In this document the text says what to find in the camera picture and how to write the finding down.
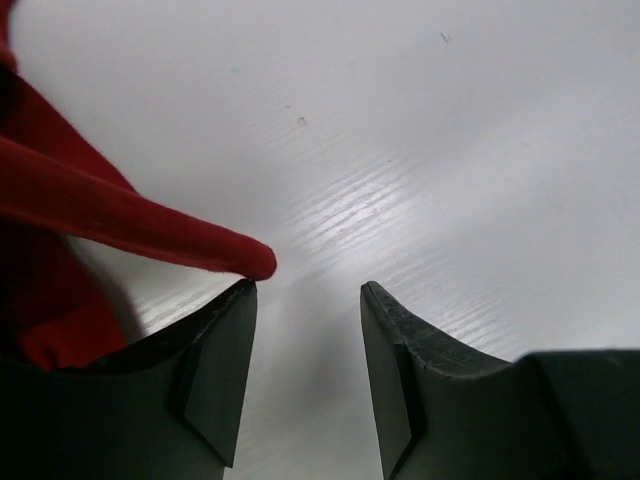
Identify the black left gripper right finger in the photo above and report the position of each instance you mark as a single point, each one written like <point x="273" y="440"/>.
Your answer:
<point x="444" y="410"/>

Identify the red t-shirt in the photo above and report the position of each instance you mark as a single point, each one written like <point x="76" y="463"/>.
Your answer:
<point x="54" y="184"/>

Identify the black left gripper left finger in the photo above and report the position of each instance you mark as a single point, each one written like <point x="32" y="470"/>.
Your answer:
<point x="166" y="407"/>

